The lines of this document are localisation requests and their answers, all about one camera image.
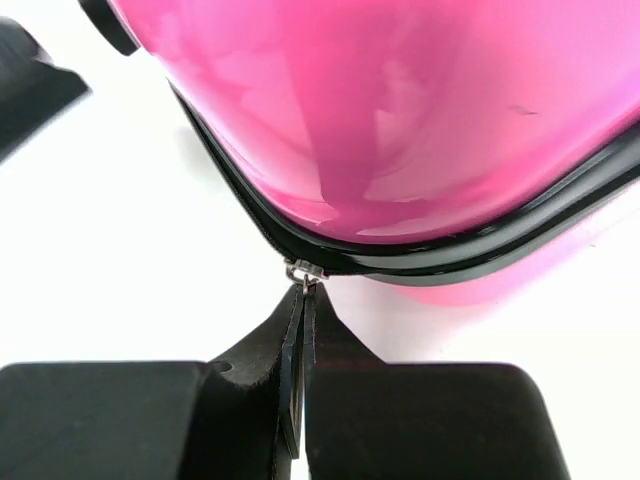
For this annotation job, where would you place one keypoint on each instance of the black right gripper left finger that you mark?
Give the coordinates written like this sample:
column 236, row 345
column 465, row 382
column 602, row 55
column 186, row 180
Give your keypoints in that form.
column 234, row 417

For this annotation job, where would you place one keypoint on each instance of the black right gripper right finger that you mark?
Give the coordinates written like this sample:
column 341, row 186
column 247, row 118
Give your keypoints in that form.
column 367, row 419

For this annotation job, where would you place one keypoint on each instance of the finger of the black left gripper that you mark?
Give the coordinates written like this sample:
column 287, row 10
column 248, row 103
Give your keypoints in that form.
column 33, row 92

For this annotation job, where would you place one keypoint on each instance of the pink hard-shell suitcase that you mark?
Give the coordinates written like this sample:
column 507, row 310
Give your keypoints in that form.
column 444, row 147

